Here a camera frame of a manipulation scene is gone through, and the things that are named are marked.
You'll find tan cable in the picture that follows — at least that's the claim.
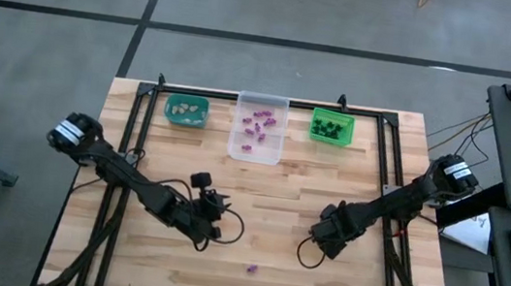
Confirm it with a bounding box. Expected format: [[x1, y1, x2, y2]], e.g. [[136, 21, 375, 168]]
[[426, 105, 494, 146]]

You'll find teal plastic bin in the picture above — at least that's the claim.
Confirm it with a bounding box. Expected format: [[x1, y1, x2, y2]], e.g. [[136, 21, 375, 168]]
[[161, 91, 212, 130]]

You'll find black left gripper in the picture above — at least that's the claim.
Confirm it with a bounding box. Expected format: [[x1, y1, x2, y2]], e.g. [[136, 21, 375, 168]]
[[172, 168, 234, 246]]

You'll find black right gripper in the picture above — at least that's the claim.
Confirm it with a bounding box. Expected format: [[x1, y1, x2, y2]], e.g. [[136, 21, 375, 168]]
[[306, 199, 369, 266]]

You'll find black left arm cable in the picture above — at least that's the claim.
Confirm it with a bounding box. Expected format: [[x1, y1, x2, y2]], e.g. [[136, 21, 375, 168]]
[[192, 203, 248, 259]]

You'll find green plastic basket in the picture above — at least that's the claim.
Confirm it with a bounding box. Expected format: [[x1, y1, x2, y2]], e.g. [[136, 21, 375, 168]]
[[306, 105, 358, 149]]

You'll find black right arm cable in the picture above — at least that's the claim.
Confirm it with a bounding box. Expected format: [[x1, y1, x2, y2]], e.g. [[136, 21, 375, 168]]
[[293, 234, 331, 271]]

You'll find clear plastic bin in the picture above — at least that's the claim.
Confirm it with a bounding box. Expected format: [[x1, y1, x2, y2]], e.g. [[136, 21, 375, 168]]
[[225, 89, 292, 169]]

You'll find white paper sheet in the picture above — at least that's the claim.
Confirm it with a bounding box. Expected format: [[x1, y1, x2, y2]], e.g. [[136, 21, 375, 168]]
[[435, 204, 495, 257]]

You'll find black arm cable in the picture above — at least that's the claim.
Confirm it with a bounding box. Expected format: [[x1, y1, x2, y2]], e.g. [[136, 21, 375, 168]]
[[293, 234, 331, 271], [192, 203, 248, 259]]

